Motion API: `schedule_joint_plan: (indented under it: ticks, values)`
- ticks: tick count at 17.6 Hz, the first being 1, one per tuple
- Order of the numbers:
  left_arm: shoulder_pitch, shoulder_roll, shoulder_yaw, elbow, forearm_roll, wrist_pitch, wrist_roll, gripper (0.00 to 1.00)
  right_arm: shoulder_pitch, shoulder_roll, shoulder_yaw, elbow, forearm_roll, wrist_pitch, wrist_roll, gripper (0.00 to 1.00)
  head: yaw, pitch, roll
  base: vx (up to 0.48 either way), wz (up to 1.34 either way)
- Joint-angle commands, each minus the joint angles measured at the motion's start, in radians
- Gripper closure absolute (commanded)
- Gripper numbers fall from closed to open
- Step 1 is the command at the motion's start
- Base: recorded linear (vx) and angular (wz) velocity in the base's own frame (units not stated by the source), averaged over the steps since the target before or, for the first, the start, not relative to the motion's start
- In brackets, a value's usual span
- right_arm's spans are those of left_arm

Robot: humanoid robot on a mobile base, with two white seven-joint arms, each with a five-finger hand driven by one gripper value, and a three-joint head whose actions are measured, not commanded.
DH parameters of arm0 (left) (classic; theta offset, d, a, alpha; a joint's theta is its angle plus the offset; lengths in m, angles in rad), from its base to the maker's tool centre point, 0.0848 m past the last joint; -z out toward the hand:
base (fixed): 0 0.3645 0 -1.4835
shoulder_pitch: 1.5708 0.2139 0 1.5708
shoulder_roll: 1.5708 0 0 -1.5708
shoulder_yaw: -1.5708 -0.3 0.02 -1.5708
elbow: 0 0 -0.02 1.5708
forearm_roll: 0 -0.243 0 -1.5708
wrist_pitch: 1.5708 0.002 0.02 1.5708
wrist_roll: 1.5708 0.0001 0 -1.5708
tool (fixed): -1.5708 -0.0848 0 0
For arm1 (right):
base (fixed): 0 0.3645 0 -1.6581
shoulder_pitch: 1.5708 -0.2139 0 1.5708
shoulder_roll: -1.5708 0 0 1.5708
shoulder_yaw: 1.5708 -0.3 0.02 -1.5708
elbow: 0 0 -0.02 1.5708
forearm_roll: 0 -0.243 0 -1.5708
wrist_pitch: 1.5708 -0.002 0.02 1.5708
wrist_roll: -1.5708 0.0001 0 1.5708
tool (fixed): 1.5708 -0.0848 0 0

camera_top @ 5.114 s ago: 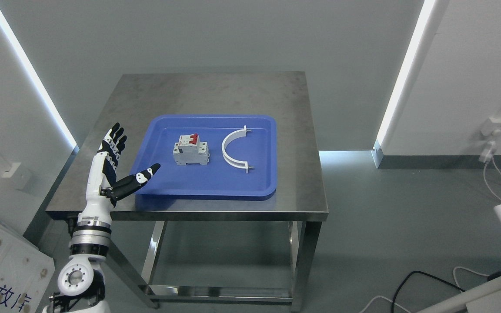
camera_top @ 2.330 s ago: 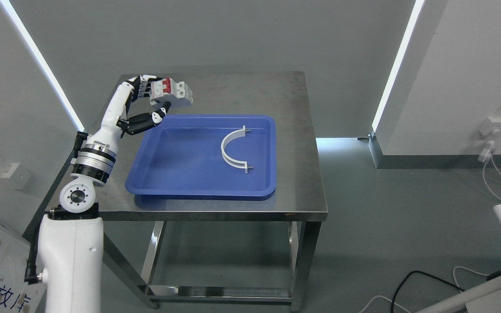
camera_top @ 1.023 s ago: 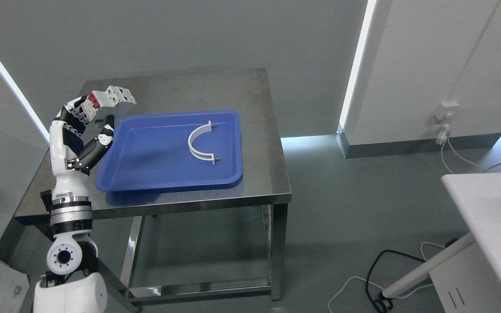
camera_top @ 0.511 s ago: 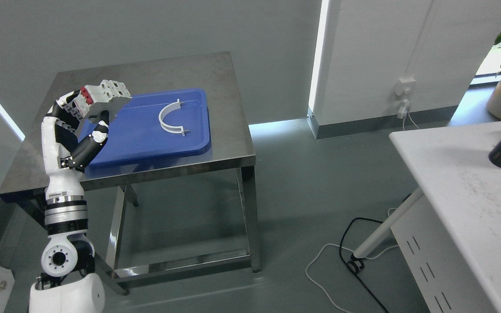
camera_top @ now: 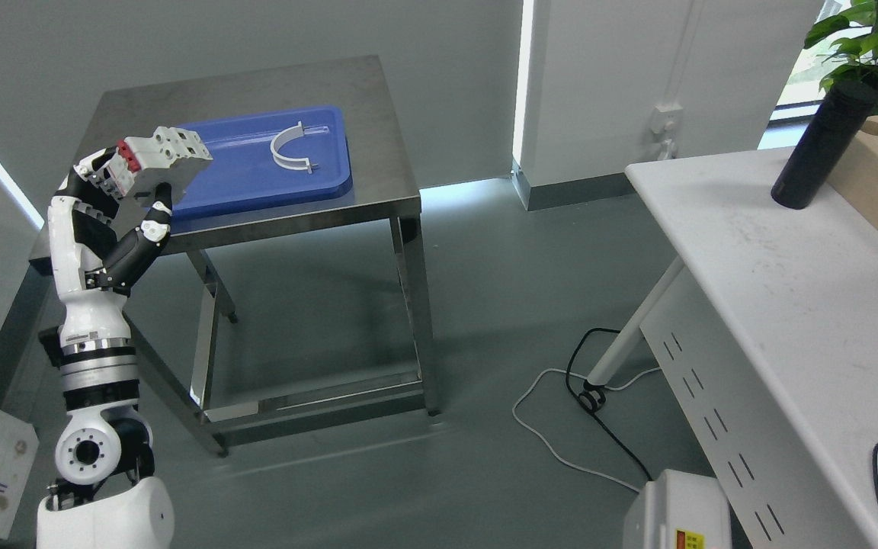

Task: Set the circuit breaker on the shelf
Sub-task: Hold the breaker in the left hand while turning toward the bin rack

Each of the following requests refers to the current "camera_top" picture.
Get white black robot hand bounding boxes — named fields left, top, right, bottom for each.
left=46, top=143, right=173, bottom=355

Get grey circuit breaker red switches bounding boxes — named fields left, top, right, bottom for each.
left=101, top=126, right=213, bottom=207

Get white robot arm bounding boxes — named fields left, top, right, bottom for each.
left=36, top=327, right=175, bottom=548

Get stainless steel table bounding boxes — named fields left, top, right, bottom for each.
left=0, top=55, right=441, bottom=458

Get blue plastic tray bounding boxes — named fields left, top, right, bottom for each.
left=173, top=104, right=353, bottom=221

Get white box with label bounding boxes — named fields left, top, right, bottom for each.
left=621, top=469, right=732, bottom=548

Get white desk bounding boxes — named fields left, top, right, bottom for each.
left=588, top=147, right=878, bottom=548

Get black cylindrical bottle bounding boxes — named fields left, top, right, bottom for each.
left=771, top=80, right=878, bottom=210

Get white curved bracket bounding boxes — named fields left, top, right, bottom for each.
left=268, top=120, right=328, bottom=175

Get white cable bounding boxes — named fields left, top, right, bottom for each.
left=512, top=366, right=662, bottom=493

